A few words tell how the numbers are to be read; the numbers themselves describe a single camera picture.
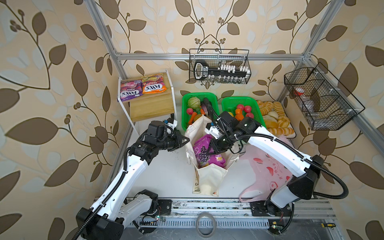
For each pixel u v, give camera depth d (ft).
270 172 2.75
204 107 3.68
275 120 3.42
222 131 2.15
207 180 2.46
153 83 2.66
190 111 3.66
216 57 2.98
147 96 2.60
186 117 3.65
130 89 2.64
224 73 2.71
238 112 3.63
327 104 2.37
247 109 3.67
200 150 2.30
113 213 1.28
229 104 3.79
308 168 1.36
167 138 2.05
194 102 3.65
